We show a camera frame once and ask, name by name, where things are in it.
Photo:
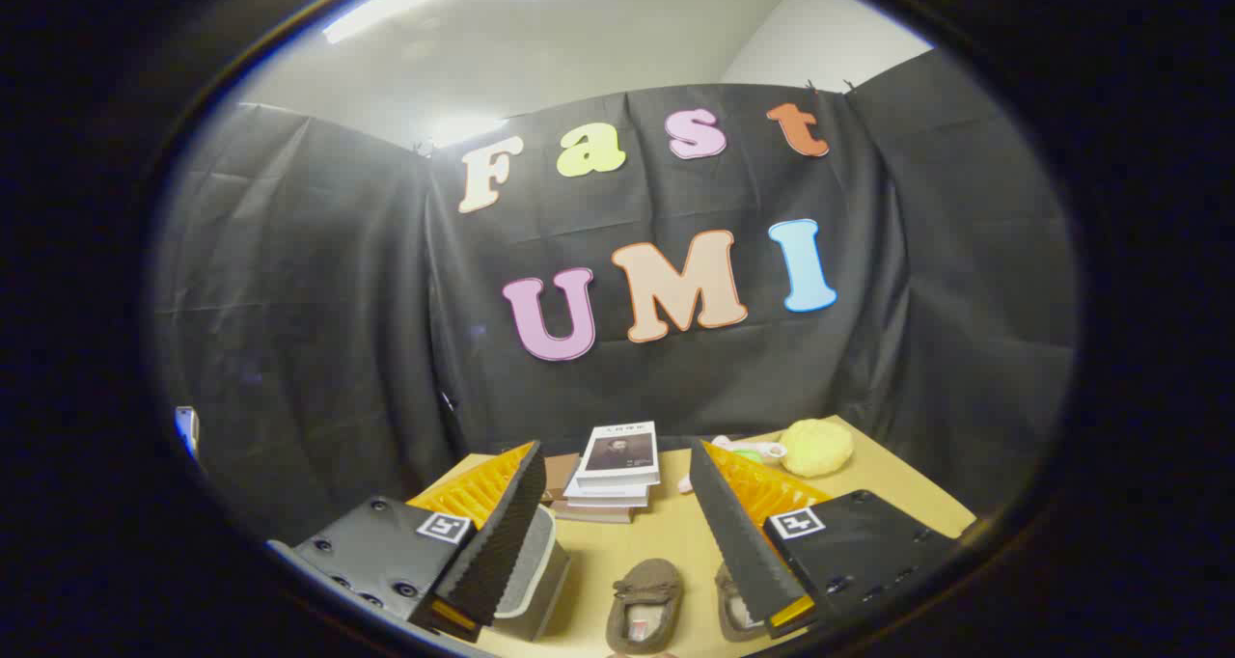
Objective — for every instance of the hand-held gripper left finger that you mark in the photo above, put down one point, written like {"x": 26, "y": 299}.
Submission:
{"x": 507, "y": 542}

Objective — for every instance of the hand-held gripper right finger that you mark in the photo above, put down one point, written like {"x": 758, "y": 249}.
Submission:
{"x": 738, "y": 542}

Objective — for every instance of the grey fabric storage box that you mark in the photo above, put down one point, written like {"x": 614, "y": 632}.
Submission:
{"x": 540, "y": 581}

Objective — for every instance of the brown fuzzy slipper shoe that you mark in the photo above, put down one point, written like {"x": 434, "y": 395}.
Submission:
{"x": 731, "y": 619}
{"x": 648, "y": 581}

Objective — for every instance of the brown book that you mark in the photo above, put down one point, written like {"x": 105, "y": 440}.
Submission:
{"x": 560, "y": 475}

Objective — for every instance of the green and pink plush toy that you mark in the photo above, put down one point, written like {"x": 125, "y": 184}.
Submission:
{"x": 748, "y": 454}

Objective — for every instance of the beige book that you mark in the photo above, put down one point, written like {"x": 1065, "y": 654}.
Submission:
{"x": 593, "y": 514}

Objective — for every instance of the plain white book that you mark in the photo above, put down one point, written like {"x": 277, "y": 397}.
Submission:
{"x": 608, "y": 495}

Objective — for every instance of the yellow plush toy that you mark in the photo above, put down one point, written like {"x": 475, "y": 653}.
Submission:
{"x": 815, "y": 446}

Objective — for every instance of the white book with portrait cover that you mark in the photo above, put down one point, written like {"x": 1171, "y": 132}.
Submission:
{"x": 617, "y": 451}

